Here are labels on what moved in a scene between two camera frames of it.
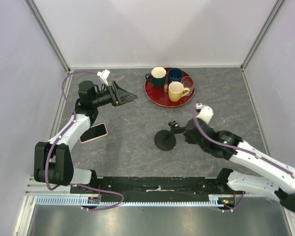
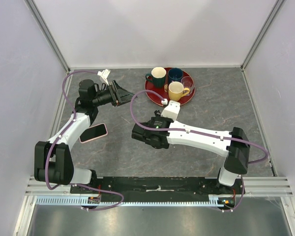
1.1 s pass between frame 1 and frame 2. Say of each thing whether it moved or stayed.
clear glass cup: stayed
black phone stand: moved
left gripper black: stayed
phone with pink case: stayed
